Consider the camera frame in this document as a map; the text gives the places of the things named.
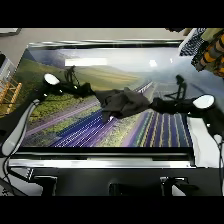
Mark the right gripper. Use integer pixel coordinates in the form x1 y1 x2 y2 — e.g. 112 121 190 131
148 97 168 115

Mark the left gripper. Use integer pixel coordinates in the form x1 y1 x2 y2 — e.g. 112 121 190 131
77 82 96 99

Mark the grey garment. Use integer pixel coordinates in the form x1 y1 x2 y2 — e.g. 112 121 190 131
94 86 155 124

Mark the black white checked garment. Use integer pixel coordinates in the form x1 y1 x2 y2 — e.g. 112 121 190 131
179 28 208 57

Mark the yellow black striped garment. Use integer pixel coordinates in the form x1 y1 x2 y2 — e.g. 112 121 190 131
190 30 224 80

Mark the olive garment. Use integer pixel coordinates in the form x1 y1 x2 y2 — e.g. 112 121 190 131
199 28 224 44

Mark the silver frame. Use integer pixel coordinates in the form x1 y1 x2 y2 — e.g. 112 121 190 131
0 151 224 197

